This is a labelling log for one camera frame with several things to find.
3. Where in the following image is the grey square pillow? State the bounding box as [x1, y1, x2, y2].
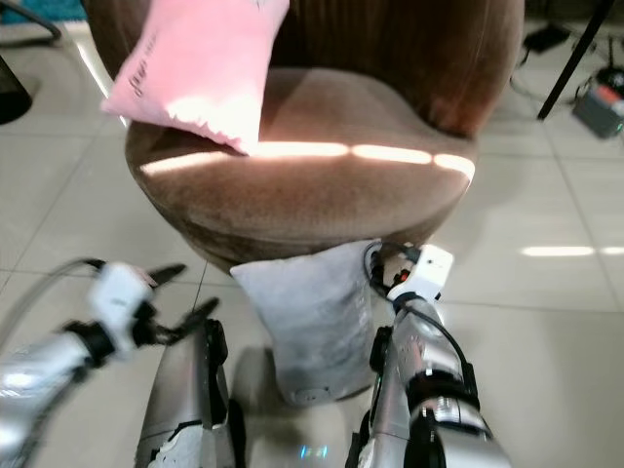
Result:
[230, 238, 384, 408]

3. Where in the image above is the brown round velvet sofa chair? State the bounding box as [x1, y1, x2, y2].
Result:
[83, 0, 527, 275]

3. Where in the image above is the pink printed pillow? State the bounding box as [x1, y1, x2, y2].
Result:
[100, 0, 292, 157]

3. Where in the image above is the silver left robot leg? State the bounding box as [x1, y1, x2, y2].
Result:
[135, 317, 247, 468]

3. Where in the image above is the silver robot leg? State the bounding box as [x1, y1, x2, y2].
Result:
[135, 317, 247, 468]
[349, 326, 416, 468]

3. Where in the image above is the silver right robot leg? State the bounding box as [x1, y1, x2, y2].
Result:
[349, 326, 416, 468]

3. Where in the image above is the grey box with red part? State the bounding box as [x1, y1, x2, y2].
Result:
[572, 78, 624, 140]

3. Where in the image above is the black power adapter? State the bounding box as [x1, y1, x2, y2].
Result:
[524, 23, 572, 56]

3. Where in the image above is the black slanted stand leg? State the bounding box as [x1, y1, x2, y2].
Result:
[535, 0, 617, 121]

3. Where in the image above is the black curved chair leg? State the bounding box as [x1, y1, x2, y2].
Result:
[0, 0, 65, 46]

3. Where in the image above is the teal rug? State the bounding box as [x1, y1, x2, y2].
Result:
[2, 0, 88, 26]

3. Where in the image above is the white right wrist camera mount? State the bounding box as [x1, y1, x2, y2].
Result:
[386, 243, 455, 304]

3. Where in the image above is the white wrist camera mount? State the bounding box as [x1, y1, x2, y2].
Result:
[386, 243, 455, 304]
[88, 260, 158, 344]

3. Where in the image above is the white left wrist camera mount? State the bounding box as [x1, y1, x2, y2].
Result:
[88, 260, 158, 344]

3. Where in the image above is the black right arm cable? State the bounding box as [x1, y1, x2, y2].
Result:
[411, 295, 479, 376]

